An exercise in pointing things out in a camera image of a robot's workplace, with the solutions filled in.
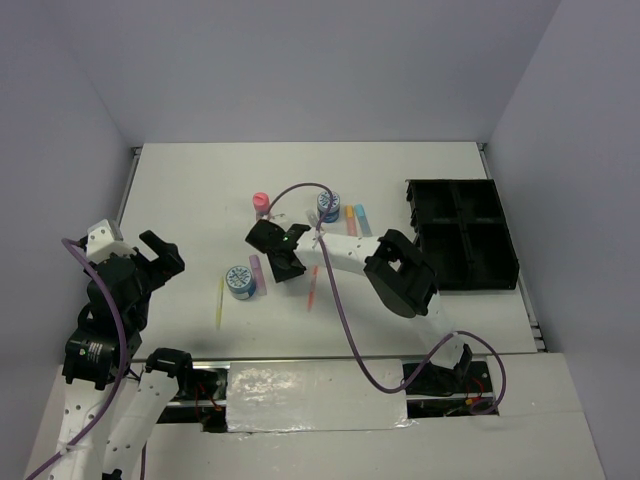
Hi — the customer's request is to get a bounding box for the yellow highlighter pen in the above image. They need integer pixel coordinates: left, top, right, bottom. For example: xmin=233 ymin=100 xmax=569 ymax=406
xmin=215 ymin=277 xmax=224 ymax=330

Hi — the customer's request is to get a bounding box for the silver tape-covered panel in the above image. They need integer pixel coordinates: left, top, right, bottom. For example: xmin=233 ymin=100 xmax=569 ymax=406
xmin=226 ymin=360 xmax=410 ymax=433

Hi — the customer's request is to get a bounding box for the orange-capped clear highlighter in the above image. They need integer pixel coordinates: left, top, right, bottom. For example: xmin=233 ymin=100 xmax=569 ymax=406
xmin=305 ymin=209 xmax=321 ymax=230

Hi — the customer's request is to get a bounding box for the blue highlighter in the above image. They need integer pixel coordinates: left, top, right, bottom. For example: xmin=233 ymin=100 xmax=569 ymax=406
xmin=354 ymin=204 xmax=373 ymax=237

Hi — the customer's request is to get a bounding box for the blue paint jar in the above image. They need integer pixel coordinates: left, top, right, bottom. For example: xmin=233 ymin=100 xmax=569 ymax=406
xmin=316 ymin=191 xmax=341 ymax=223
xmin=224 ymin=265 xmax=257 ymax=300

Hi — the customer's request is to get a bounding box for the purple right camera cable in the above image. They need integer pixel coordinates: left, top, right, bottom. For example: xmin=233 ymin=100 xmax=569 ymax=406
xmin=267 ymin=182 xmax=507 ymax=417

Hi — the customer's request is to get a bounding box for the pink-capped marker tube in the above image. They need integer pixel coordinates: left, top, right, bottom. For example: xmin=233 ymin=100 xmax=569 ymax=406
xmin=252 ymin=192 xmax=270 ymax=219

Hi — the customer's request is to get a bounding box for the blue paint jar far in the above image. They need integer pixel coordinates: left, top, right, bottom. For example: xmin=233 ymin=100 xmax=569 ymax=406
xmin=316 ymin=191 xmax=341 ymax=223

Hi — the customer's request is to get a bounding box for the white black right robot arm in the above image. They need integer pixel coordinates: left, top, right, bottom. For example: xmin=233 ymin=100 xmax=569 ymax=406
xmin=245 ymin=219 xmax=472 ymax=394

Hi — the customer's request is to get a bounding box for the orange pen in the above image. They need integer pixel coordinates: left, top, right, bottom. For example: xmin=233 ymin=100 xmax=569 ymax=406
xmin=307 ymin=265 xmax=319 ymax=312

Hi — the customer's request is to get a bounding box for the pink highlighter orange cap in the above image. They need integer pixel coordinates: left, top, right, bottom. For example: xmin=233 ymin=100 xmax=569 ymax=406
xmin=345 ymin=205 xmax=358 ymax=237

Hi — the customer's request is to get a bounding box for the blue paint jar near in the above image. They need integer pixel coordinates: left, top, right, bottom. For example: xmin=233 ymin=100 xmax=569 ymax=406
xmin=224 ymin=265 xmax=257 ymax=300

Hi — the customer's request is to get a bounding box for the black four-compartment organizer tray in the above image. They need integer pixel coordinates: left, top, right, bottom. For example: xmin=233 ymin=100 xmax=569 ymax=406
xmin=406 ymin=179 xmax=520 ymax=292

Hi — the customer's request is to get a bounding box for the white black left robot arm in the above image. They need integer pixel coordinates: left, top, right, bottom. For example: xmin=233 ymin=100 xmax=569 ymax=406
xmin=49 ymin=221 xmax=196 ymax=479

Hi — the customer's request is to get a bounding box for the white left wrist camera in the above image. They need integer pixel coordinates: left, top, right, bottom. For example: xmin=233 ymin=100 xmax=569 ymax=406
xmin=85 ymin=219 xmax=136 ymax=264

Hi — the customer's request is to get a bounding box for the purple highlighter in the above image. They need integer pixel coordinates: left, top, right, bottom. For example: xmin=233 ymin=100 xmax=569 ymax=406
xmin=249 ymin=254 xmax=267 ymax=296

